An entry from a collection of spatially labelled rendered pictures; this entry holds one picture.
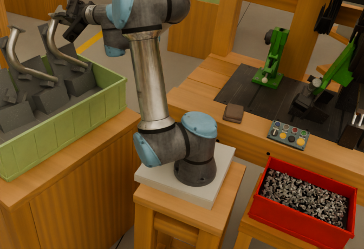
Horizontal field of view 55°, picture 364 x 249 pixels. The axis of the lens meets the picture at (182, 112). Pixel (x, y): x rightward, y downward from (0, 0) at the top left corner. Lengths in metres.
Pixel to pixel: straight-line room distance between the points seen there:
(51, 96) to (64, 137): 0.21
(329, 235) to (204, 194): 0.41
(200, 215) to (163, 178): 0.18
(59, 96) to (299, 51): 1.18
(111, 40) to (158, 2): 0.41
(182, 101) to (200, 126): 0.50
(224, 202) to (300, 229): 0.26
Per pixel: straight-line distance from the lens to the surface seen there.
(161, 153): 1.04
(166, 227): 1.31
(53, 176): 1.39
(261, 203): 1.22
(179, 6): 1.02
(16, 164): 1.38
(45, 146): 1.42
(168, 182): 1.21
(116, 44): 1.37
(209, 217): 1.19
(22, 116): 1.54
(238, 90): 1.70
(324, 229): 1.24
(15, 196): 1.36
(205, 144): 1.10
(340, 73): 1.53
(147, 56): 1.00
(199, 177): 1.19
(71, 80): 1.64
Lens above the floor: 1.79
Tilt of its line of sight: 37 degrees down
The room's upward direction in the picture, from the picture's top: 7 degrees clockwise
